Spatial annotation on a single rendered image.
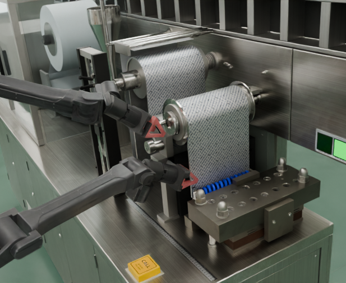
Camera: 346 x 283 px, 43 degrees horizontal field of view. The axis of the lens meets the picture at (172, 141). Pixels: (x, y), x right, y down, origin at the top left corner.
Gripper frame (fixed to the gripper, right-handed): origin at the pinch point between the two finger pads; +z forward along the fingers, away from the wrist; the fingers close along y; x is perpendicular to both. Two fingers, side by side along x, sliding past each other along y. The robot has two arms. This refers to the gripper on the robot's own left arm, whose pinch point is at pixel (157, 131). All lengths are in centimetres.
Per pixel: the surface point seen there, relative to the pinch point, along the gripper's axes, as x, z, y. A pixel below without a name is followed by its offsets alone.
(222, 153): 4.0, 20.5, 8.4
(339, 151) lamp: 20, 31, 38
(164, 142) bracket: -2.0, 4.1, 0.3
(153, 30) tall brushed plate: 38, 19, -68
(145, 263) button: -34.5, 6.3, 17.6
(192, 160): -2.8, 10.8, 8.3
